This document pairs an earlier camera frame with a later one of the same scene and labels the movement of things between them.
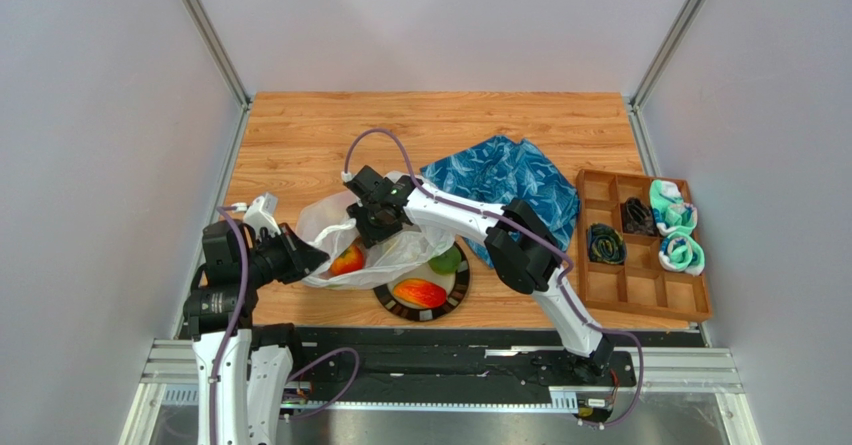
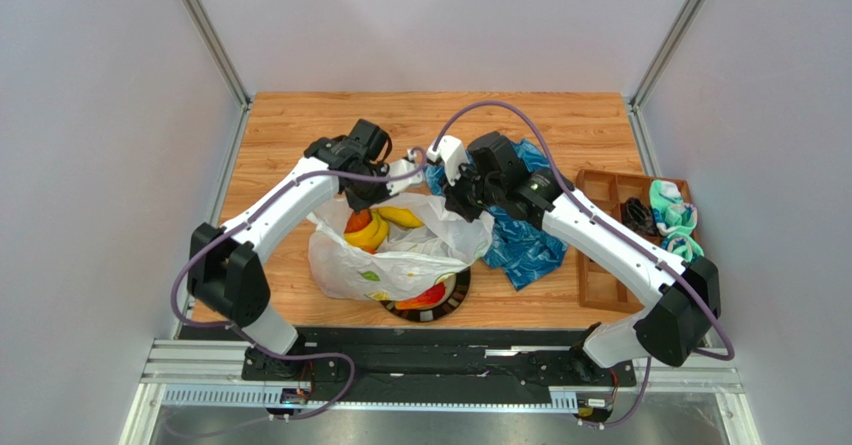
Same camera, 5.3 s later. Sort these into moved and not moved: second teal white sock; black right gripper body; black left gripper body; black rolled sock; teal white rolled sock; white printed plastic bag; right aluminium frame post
Moved: white printed plastic bag; black right gripper body; black left gripper body
Not moved: teal white rolled sock; right aluminium frame post; black rolled sock; second teal white sock
